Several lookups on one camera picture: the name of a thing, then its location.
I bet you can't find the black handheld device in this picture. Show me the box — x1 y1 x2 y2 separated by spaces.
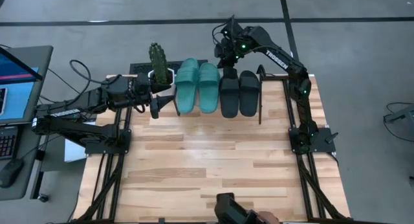
214 192 259 224

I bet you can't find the black computer mouse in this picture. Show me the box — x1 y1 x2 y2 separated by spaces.
0 158 24 189

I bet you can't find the black rubber slide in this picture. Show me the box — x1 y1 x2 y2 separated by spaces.
219 75 241 119
238 70 261 117

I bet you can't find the white box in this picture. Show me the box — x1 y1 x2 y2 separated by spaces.
63 138 89 163

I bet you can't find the grey stand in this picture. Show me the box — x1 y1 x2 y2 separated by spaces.
384 104 414 128

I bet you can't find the grey computer desk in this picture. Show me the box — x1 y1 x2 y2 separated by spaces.
0 120 45 201

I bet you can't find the backlit keyboard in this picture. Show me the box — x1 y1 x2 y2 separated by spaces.
0 126 19 161

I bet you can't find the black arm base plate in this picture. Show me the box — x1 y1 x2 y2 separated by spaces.
289 126 339 154
84 128 132 155

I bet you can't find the grey monitor with blue screen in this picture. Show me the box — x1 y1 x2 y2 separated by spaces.
0 45 54 126

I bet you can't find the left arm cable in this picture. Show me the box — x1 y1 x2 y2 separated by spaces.
69 58 114 86

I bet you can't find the green cactus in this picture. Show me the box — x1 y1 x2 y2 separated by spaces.
148 41 169 84

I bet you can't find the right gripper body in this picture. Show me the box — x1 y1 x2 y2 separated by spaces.
215 39 242 69

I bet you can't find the teal rubber slide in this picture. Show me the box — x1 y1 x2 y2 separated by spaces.
174 58 200 115
197 62 221 114

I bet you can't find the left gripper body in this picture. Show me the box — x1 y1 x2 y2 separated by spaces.
129 73 153 108

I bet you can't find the black floor cable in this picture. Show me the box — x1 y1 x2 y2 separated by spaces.
383 102 414 143
47 65 98 98

